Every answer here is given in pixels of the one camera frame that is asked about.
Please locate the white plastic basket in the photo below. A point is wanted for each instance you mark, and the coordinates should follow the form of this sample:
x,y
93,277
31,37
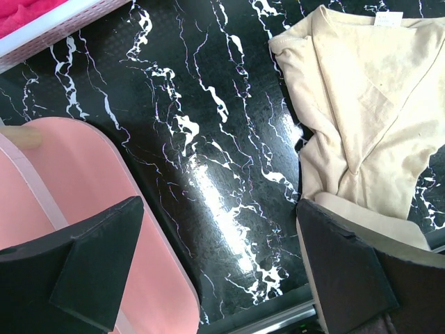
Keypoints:
x,y
51,27

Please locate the beige t shirt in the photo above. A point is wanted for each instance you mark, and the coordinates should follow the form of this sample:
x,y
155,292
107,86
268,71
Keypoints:
x,y
372,95

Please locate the pink tiered shelf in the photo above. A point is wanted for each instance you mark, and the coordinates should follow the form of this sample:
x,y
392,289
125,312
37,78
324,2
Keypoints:
x,y
56,172

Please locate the magenta t shirt in basket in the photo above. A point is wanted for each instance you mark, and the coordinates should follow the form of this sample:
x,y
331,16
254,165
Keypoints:
x,y
17,13

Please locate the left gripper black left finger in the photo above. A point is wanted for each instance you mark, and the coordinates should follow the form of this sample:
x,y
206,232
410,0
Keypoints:
x,y
72,280

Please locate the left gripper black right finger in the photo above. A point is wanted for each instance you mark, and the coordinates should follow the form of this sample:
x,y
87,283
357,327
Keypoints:
x,y
365,282

